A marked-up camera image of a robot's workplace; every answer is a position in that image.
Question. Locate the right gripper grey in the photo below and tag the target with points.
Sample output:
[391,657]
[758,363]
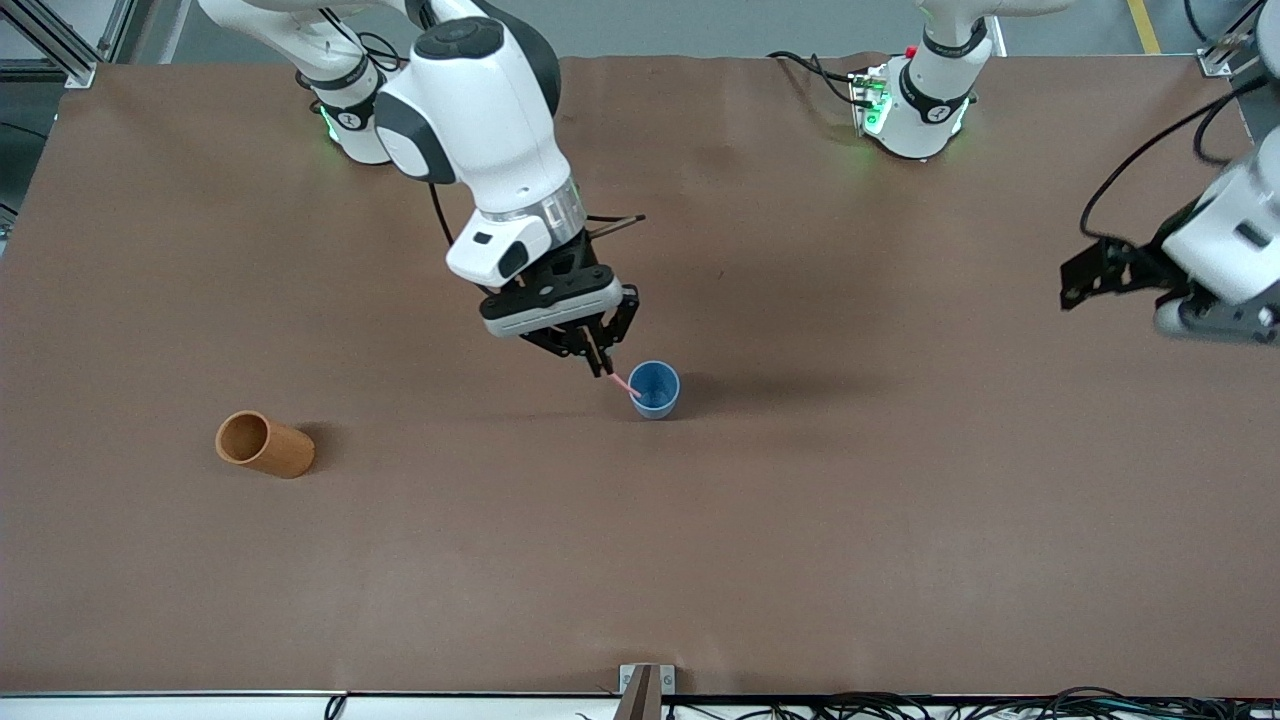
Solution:
[571,264]

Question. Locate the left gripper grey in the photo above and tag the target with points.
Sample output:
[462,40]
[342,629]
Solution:
[1146,262]

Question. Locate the pink chopstick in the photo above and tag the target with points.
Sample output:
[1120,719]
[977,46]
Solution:
[622,383]

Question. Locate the blue plastic cup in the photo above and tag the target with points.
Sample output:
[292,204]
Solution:
[656,406]

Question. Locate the brown wooden cup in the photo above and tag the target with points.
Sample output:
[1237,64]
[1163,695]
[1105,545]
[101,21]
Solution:
[285,450]

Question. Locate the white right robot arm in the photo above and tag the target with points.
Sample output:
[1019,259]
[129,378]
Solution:
[480,120]

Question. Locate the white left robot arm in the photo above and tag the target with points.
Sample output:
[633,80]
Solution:
[930,100]

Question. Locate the brown table cover mat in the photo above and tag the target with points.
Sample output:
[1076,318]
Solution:
[800,550]

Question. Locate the aluminium frame profile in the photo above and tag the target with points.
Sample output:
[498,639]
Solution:
[60,50]
[1215,60]

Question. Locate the metal bracket at table edge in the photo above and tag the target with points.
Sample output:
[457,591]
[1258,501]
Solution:
[628,678]

